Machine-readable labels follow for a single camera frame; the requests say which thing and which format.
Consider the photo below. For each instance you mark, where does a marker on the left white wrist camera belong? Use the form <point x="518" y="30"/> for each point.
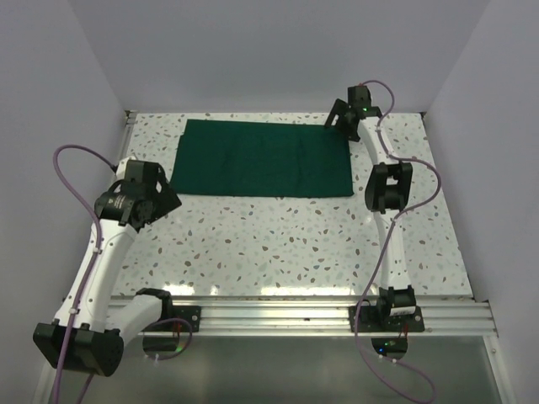
<point x="122" y="166"/>

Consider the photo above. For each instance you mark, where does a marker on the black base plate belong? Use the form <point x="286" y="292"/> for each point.
<point x="414" y="322"/>
<point x="191" y="314"/>

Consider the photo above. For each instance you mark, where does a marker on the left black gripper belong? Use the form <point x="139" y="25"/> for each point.
<point x="167" y="200"/>

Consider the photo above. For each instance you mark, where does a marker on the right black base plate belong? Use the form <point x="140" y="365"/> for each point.
<point x="414" y="322"/>

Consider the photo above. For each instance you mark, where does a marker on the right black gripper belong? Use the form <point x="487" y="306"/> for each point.
<point x="338" y="108"/>

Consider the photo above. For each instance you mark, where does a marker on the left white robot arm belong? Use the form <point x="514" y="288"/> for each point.
<point x="83" y="336"/>

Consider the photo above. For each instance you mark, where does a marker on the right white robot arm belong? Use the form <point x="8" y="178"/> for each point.
<point x="386" y="195"/>

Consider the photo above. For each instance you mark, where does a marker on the green surgical cloth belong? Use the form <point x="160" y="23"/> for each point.
<point x="248" y="159"/>

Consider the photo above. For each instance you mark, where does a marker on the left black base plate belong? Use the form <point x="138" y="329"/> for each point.
<point x="191" y="314"/>

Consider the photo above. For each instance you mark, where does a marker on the aluminium mounting rail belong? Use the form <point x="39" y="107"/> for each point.
<point x="322" y="316"/>

